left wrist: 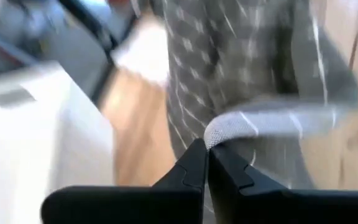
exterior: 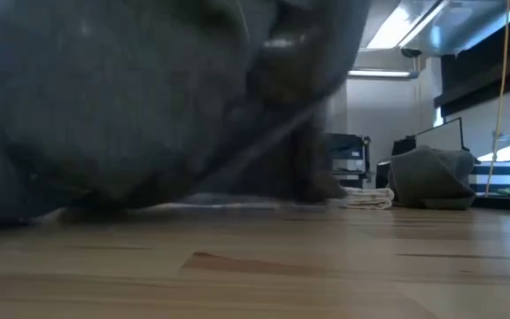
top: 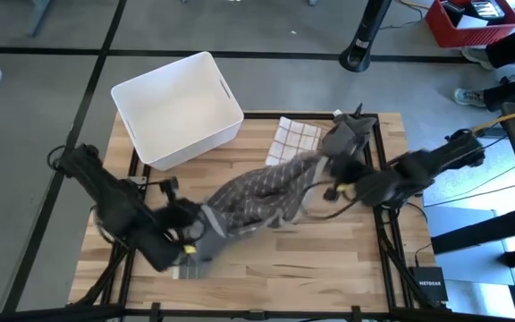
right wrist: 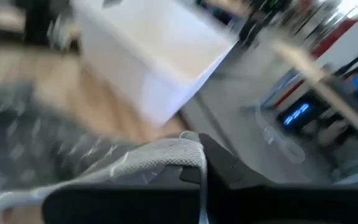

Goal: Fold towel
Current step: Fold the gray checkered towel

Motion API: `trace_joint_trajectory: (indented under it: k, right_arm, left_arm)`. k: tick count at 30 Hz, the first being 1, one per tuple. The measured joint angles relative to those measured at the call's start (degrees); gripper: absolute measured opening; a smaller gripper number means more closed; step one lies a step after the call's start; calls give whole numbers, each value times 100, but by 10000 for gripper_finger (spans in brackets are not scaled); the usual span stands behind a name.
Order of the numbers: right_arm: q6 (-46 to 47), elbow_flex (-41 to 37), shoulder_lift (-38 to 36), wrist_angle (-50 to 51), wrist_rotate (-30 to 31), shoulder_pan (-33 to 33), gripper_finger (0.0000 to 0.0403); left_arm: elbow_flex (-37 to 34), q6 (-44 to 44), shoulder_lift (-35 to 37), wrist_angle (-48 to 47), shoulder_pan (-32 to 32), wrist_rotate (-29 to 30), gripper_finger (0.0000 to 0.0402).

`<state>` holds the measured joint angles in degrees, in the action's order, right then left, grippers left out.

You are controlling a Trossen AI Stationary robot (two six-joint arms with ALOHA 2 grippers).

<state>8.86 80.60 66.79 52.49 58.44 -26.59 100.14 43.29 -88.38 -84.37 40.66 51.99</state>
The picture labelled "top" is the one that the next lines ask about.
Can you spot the white paper sheet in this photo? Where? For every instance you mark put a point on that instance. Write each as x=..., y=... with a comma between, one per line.
x=472, y=22

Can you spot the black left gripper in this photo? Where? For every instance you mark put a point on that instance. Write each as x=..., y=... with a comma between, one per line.
x=177, y=217

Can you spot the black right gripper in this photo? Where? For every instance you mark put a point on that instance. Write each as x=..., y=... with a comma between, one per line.
x=349, y=172

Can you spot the white plastic basket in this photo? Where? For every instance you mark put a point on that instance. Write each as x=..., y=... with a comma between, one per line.
x=172, y=107

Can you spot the red plastic crate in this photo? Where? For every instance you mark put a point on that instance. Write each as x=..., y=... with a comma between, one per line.
x=445, y=36

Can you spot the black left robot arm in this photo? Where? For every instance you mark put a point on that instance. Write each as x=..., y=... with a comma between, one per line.
x=114, y=205

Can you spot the grey towel with dashed grid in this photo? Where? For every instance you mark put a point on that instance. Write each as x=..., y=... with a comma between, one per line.
x=262, y=192

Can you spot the grey table leg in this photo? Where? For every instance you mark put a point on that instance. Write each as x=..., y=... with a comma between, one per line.
x=43, y=15

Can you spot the white towel with red checks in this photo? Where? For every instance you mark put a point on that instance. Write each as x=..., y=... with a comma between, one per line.
x=291, y=138

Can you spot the black device in crate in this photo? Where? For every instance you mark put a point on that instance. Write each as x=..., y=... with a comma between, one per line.
x=485, y=9

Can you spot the black Netgear network switch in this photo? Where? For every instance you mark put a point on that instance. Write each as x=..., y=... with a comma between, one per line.
x=429, y=284

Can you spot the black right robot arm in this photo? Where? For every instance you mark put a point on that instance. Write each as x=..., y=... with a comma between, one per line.
x=400, y=183

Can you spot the black desk leg beam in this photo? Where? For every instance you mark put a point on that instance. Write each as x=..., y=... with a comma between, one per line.
x=485, y=232

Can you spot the black aluminium table frame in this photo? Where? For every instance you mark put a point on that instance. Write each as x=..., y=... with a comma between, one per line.
x=262, y=115

